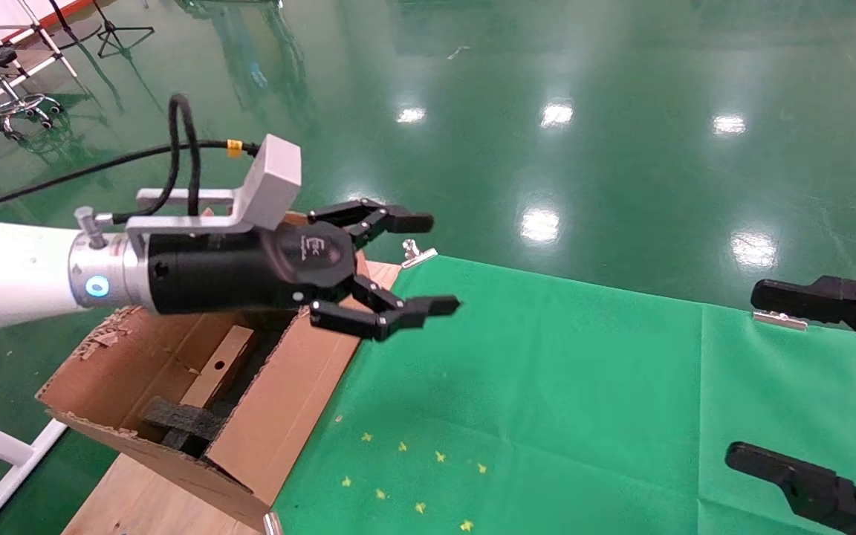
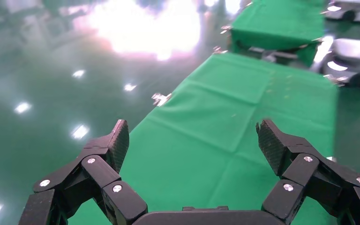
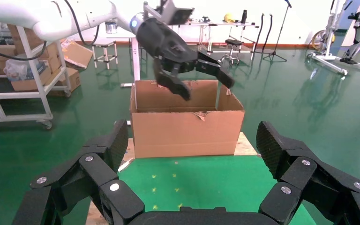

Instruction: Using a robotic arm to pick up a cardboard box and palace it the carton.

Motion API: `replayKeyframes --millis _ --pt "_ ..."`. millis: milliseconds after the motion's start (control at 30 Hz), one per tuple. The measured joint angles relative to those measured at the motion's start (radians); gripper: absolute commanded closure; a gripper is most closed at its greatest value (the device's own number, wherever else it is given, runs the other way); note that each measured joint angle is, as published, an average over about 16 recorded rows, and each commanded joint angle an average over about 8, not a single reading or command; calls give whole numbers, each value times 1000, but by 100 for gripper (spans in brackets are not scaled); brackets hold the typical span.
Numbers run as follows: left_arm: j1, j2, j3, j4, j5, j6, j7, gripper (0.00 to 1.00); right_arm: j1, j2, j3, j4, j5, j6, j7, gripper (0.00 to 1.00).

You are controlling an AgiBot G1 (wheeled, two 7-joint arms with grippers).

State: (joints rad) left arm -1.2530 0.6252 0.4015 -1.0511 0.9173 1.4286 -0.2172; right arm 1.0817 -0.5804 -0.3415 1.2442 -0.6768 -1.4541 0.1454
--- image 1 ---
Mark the black round-base stand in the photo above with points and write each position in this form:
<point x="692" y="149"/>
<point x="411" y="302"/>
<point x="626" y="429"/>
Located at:
<point x="75" y="31"/>

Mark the large open cardboard carton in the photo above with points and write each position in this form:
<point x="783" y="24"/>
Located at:
<point x="287" y="401"/>

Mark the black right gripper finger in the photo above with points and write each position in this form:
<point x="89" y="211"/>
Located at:
<point x="807" y="297"/>
<point x="807" y="487"/>

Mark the small brown cardboard box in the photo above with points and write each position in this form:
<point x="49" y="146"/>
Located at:
<point x="212" y="371"/>

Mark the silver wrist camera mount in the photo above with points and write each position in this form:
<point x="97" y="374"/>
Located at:
<point x="272" y="182"/>

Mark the silver binder clip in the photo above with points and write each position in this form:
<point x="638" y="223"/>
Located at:
<point x="417" y="254"/>
<point x="779" y="319"/>
<point x="272" y="524"/>

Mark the white metal rack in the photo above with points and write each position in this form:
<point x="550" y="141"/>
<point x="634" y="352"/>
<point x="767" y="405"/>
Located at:
<point x="41" y="37"/>

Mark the green table cloth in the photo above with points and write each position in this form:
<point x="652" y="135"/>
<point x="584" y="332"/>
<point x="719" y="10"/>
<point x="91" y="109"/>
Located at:
<point x="584" y="401"/>

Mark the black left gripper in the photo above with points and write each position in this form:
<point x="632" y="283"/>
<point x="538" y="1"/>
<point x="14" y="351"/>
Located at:
<point x="235" y="271"/>

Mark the black tripod stand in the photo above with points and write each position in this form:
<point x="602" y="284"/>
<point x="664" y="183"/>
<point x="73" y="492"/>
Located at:
<point x="112" y="33"/>

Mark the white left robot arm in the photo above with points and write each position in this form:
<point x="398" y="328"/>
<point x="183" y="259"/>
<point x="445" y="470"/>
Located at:
<point x="12" y="275"/>

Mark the black foam block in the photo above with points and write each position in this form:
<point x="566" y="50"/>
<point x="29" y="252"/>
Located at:
<point x="179" y="420"/>

